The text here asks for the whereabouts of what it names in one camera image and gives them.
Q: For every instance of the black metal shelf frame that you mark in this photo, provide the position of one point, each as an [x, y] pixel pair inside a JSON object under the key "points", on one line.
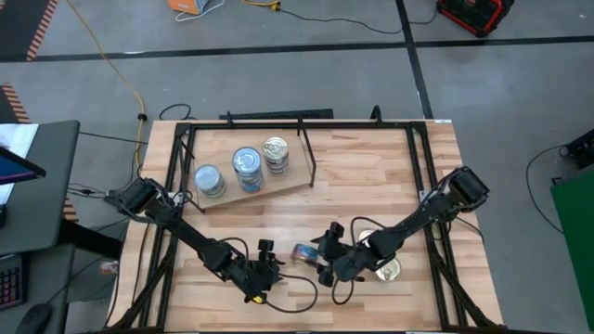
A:
{"points": [[314, 174]]}

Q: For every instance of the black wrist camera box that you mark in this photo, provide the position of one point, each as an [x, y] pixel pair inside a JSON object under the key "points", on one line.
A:
{"points": [[335, 230], [265, 248]]}

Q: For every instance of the dark tilted monitor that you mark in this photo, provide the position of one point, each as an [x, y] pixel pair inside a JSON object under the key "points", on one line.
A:
{"points": [[18, 168]]}

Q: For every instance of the red black case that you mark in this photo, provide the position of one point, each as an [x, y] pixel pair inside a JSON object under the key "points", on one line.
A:
{"points": [[473, 16]]}

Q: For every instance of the black keyboard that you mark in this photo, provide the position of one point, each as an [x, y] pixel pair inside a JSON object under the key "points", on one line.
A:
{"points": [[11, 283]]}

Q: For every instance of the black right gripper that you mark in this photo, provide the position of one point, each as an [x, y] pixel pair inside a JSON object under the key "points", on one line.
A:
{"points": [[355, 264]]}

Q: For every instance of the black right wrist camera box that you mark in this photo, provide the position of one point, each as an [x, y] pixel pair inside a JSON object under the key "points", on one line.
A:
{"points": [[335, 230]]}

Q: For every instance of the yellow tape tag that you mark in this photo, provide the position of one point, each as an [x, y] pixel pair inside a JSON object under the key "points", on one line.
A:
{"points": [[256, 299]]}

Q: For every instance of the light wooden shelf board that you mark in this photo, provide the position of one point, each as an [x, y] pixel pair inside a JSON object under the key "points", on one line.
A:
{"points": [[223, 144]]}

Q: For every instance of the teal seafood can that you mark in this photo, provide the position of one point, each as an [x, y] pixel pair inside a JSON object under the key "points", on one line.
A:
{"points": [[254, 188]]}

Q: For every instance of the black power strip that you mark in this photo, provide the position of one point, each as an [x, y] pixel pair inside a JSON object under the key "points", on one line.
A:
{"points": [[278, 114]]}

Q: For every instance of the grey desk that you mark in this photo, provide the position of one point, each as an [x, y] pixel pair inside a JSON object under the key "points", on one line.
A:
{"points": [[42, 195]]}

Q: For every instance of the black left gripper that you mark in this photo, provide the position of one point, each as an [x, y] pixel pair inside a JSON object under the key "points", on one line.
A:
{"points": [[248, 278]]}

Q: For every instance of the black floor device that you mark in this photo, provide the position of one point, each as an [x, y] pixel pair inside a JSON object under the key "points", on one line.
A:
{"points": [[582, 149]]}

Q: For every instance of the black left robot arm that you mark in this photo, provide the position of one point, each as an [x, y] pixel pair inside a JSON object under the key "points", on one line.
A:
{"points": [[185, 232]]}

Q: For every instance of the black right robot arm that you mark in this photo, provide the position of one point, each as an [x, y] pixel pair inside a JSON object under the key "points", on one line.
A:
{"points": [[427, 213]]}

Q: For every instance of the orange box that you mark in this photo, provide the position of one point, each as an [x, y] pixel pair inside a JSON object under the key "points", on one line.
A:
{"points": [[188, 4]]}

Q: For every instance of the green panel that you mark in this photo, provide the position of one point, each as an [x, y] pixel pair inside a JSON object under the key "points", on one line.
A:
{"points": [[575, 246]]}

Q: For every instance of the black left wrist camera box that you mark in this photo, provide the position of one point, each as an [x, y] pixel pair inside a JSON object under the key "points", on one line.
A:
{"points": [[265, 248]]}

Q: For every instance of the black table frame rail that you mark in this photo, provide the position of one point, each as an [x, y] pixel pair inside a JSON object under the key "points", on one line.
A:
{"points": [[325, 125]]}

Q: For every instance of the orange black striped mat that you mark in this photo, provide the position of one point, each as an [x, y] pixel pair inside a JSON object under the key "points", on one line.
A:
{"points": [[14, 103], [32, 25]]}

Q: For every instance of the white papers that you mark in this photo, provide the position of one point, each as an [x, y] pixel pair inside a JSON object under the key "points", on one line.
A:
{"points": [[18, 139]]}

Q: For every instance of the blue albacore tuna can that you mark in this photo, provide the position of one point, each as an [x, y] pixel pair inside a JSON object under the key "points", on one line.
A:
{"points": [[247, 162], [254, 181]]}

